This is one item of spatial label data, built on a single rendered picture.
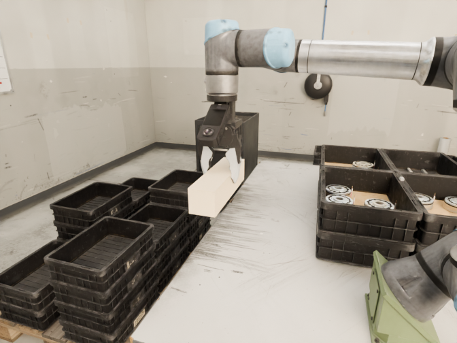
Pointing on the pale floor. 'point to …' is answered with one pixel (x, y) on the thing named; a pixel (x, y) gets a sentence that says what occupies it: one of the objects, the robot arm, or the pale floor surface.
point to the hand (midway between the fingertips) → (219, 178)
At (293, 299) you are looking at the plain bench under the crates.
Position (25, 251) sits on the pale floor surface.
